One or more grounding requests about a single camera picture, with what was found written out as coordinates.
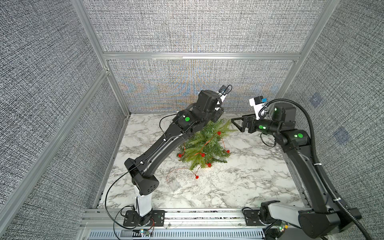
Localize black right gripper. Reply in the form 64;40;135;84
233;113;285;140

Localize small green christmas tree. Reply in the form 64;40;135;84
177;120;234;170

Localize red string lights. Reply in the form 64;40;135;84
169;129;231;180

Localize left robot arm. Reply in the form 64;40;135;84
125;86;228;217

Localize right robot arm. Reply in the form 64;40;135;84
231;99;362;239

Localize clear battery box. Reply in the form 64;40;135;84
168;178;182;192

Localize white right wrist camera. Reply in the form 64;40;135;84
249;96;267;120

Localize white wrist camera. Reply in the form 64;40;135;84
218;85;228;103
249;96;267;120

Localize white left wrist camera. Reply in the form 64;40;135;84
218;85;228;103

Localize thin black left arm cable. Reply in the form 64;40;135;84
104;113;178;230

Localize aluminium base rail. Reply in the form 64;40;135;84
78;208;331;240

